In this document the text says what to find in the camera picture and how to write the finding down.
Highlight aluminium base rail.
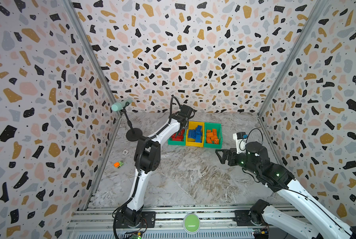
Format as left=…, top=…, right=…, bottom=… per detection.
left=67, top=204, right=322, bottom=239

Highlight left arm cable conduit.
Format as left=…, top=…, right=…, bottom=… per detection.
left=112, top=95, right=185, bottom=239

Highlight orange lego brick top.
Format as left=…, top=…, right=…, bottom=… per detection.
left=206, top=129, right=213, bottom=144

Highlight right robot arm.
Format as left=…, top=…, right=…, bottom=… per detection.
left=215, top=132, right=356, bottom=239

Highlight yellow middle bin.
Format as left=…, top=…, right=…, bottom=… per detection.
left=186, top=121, right=205, bottom=147

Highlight blue lego brick slim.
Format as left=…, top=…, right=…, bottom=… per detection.
left=188, top=129, right=195, bottom=140

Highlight red lego brick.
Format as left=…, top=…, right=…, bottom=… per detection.
left=171, top=133, right=181, bottom=141
left=177, top=130, right=185, bottom=141

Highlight blue lego brick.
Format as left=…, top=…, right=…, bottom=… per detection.
left=196, top=125, right=203, bottom=134
left=191, top=129, right=197, bottom=139
left=195, top=134, right=202, bottom=143

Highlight green microphone on stand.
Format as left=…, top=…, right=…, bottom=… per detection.
left=111, top=99, right=143, bottom=142

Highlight right green bin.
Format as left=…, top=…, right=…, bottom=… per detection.
left=204, top=122, right=223, bottom=149

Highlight left green bin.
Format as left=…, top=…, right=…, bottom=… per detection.
left=167, top=119, right=187, bottom=146

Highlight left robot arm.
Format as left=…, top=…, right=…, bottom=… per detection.
left=114, top=105, right=196, bottom=228

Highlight green bin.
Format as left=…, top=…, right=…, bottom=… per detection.
left=167, top=119, right=187, bottom=146
left=204, top=122, right=223, bottom=149

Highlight blue lego brick top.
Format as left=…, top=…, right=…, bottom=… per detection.
left=196, top=125, right=203, bottom=134

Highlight green push button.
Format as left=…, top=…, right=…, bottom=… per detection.
left=183, top=213, right=201, bottom=234

